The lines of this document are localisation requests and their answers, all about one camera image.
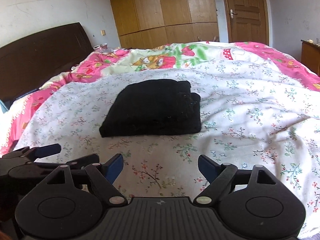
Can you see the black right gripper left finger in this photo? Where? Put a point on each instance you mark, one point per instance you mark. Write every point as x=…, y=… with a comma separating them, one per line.
x=101, y=179

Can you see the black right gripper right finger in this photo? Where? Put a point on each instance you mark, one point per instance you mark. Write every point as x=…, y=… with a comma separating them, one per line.
x=219, y=177

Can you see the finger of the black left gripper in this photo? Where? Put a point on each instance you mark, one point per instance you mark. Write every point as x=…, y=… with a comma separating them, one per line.
x=39, y=152
x=74, y=164

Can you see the black pants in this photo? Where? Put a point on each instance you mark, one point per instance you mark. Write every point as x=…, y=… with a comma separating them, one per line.
x=153, y=107

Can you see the pink cartoon quilt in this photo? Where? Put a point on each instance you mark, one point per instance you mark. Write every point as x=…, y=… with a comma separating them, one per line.
x=176, y=55

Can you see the white floral bed sheet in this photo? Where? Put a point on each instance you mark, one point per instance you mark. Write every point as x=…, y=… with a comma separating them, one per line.
x=251, y=114

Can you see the dark wooden headboard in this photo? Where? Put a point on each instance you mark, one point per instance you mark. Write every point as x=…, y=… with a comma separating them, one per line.
x=26, y=64

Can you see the wooden side cabinet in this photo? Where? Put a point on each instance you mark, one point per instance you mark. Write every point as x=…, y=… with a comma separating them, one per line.
x=310, y=56

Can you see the wooden wardrobe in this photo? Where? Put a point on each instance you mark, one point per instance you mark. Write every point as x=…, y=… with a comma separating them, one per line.
x=153, y=23

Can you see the brown wooden door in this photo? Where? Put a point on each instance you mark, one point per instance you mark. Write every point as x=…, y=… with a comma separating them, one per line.
x=251, y=22

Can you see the silver door handle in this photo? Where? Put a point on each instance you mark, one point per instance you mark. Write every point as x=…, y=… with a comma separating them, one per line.
x=232, y=13

